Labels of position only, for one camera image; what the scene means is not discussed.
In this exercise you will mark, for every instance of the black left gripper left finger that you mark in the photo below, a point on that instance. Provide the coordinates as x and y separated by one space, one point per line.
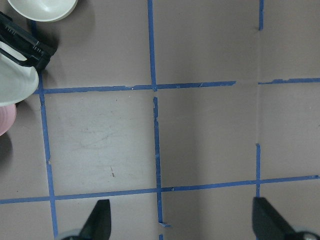
98 224

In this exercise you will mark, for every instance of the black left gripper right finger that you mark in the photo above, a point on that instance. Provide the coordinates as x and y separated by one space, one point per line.
268 224

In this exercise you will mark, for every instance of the pink plate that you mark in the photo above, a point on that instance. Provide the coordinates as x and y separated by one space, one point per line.
7 117

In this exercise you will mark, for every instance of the cream plate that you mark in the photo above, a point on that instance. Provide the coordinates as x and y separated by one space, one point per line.
16 82

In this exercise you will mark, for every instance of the black plate rack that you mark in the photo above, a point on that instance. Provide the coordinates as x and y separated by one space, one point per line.
37 54

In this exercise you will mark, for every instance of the cream bowl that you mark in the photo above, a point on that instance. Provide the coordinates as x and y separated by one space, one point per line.
44 10

